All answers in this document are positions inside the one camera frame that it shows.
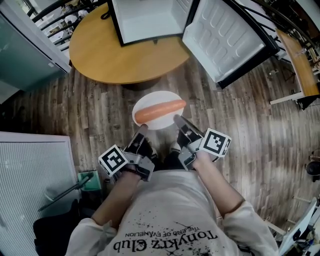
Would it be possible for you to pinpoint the black metal railing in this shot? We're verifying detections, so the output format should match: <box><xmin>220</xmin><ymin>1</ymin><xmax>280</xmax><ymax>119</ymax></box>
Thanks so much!
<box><xmin>26</xmin><ymin>0</ymin><xmax>108</xmax><ymax>53</ymax></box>

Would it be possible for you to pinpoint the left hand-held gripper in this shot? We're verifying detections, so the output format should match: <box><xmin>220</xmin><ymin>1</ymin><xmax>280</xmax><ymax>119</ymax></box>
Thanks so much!
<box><xmin>98</xmin><ymin>124</ymin><xmax>156</xmax><ymax>182</ymax></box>

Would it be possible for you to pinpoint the white plate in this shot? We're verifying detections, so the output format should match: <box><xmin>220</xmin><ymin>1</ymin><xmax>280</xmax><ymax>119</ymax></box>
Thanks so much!
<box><xmin>131</xmin><ymin>90</ymin><xmax>187</xmax><ymax>131</ymax></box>

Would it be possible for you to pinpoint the person's black shoe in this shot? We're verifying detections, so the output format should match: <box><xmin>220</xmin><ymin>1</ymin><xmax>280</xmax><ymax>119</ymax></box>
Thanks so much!
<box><xmin>143</xmin><ymin>139</ymin><xmax>159</xmax><ymax>165</ymax></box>
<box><xmin>162</xmin><ymin>147</ymin><xmax>187</xmax><ymax>171</ymax></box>

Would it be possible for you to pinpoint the black fridge white inside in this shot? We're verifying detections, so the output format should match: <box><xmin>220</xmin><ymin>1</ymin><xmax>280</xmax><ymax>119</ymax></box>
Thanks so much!
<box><xmin>107</xmin><ymin>0</ymin><xmax>281</xmax><ymax>90</ymax></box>

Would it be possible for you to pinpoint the orange sausage food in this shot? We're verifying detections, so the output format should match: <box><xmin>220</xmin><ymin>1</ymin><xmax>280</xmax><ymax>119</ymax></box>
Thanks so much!
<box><xmin>134</xmin><ymin>99</ymin><xmax>188</xmax><ymax>125</ymax></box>

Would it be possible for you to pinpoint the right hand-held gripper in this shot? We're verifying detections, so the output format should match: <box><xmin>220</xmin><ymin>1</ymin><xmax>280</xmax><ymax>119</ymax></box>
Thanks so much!
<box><xmin>173</xmin><ymin>115</ymin><xmax>232</xmax><ymax>171</ymax></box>

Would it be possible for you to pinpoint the white ribbed cabinet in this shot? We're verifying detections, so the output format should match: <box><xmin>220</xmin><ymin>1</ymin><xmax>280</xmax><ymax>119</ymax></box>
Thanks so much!
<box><xmin>0</xmin><ymin>131</ymin><xmax>81</xmax><ymax>256</ymax></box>

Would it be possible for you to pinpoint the person's left forearm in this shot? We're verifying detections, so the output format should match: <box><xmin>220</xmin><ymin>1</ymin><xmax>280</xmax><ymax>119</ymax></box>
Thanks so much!
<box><xmin>91</xmin><ymin>169</ymin><xmax>142</xmax><ymax>230</ymax></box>

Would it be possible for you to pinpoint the person's right forearm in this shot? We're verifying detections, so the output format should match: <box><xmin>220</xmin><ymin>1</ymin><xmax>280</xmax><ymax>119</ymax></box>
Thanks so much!
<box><xmin>192</xmin><ymin>151</ymin><xmax>246</xmax><ymax>216</ymax></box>

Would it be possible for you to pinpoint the black chair base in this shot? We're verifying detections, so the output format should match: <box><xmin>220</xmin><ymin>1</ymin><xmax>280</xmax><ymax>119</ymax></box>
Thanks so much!
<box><xmin>305</xmin><ymin>158</ymin><xmax>320</xmax><ymax>183</ymax></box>

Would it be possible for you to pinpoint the green dustpan black handle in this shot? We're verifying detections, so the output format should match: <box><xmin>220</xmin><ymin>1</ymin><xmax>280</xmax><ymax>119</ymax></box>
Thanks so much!
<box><xmin>37</xmin><ymin>171</ymin><xmax>101</xmax><ymax>212</ymax></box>

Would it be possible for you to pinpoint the round wooden table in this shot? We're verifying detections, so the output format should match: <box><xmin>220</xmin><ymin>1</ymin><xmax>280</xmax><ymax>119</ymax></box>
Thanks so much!
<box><xmin>68</xmin><ymin>2</ymin><xmax>191</xmax><ymax>86</ymax></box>

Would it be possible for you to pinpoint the black bag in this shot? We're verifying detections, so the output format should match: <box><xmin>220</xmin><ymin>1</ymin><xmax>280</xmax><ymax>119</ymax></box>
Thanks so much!
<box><xmin>32</xmin><ymin>198</ymin><xmax>86</xmax><ymax>256</ymax></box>

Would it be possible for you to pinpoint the frosted glass partition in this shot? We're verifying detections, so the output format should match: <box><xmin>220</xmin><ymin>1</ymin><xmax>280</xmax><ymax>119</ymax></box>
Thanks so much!
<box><xmin>0</xmin><ymin>0</ymin><xmax>72</xmax><ymax>98</ymax></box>

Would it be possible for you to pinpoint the wooden desk white frame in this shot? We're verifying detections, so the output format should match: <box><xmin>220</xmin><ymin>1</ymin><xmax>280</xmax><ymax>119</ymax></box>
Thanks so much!
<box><xmin>269</xmin><ymin>28</ymin><xmax>320</xmax><ymax>107</ymax></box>

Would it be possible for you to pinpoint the white printed t-shirt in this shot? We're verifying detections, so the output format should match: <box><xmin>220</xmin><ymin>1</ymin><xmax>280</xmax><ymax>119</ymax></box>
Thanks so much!
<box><xmin>66</xmin><ymin>169</ymin><xmax>280</xmax><ymax>256</ymax></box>

